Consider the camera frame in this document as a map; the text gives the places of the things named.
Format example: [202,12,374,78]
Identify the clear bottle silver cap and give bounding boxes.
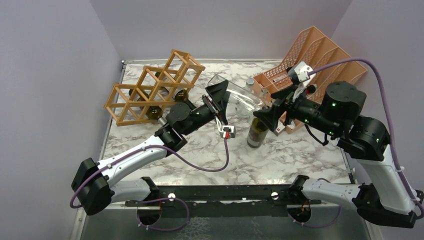
[244,78,255,93]

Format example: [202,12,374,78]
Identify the clear glass bottle small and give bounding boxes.
[258,87,269,104]

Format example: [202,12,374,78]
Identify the small white box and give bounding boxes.
[273,121,286,137]

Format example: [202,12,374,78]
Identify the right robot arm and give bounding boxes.
[253,81,424,228]

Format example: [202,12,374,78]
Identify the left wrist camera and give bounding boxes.
[218,125,236,139]

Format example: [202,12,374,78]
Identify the red black marker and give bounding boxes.
[306,84,318,96]

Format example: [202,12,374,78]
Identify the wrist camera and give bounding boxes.
[218,125,236,139]
[287,61,316,102]

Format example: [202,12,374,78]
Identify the orange plastic file organizer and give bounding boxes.
[254,26,367,138]

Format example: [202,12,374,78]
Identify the dark green wine bottle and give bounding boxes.
[128,89,163,121]
[159,86,189,102]
[246,117,269,148]

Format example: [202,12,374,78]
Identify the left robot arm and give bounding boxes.
[69,80,235,216]

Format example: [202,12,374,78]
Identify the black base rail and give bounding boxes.
[124,184,308,218]

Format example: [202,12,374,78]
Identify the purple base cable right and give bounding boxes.
[286,177,344,230]

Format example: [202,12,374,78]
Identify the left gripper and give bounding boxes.
[182,80,231,136]

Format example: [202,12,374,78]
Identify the wooden wine rack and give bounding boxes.
[104,49,205,127]

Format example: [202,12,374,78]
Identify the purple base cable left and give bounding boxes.
[136,197,191,232]

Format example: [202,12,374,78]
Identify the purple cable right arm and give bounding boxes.
[308,58,424,216]

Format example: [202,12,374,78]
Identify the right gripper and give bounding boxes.
[252,83,340,137]

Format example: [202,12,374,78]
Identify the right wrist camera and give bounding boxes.
[287,61,316,102]

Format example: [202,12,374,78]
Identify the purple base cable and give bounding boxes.
[136,197,191,232]
[286,177,344,230]

